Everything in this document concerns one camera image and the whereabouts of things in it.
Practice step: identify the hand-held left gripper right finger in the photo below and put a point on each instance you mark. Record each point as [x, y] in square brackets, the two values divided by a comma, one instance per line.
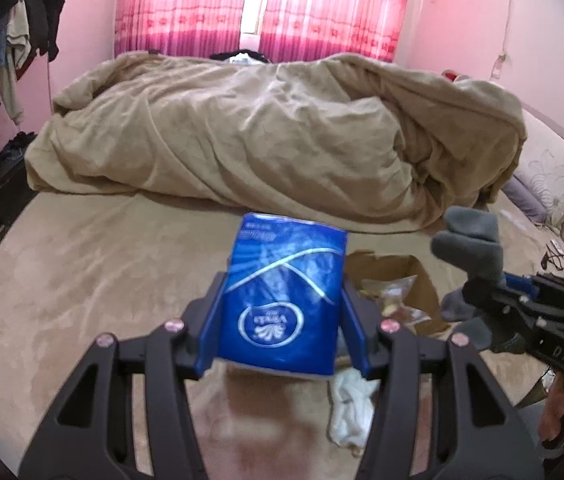
[354, 327]

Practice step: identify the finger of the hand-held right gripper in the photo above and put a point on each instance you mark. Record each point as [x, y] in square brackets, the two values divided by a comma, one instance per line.
[497, 301]

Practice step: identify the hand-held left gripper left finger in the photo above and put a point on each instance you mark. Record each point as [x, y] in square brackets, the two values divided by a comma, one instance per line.
[210, 321]

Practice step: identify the grey sock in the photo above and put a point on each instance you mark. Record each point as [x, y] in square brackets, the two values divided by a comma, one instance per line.
[472, 250]

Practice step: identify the blue tissue pack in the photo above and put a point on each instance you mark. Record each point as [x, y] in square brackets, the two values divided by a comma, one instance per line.
[282, 295]

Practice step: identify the clear plastic bag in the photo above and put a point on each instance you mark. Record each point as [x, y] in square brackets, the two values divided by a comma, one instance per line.
[394, 296]

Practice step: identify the brown cardboard box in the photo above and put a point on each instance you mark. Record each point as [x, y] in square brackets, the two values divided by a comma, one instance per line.
[404, 285]

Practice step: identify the white crumpled cloth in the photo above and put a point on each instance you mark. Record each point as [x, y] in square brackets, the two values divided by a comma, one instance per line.
[352, 410]

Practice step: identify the purple pillow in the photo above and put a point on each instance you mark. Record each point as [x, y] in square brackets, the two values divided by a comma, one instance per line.
[524, 199]

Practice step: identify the beige bed sheet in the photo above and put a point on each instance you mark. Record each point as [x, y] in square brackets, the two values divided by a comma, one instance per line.
[87, 280]

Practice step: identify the floral cream pillow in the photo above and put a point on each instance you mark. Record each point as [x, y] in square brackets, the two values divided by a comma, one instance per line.
[552, 165]

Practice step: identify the beige blanket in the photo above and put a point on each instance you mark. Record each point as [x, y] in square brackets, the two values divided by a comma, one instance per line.
[272, 130]

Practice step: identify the pink floral curtain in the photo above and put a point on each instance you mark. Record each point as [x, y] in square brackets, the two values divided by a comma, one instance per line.
[332, 7]
[182, 5]

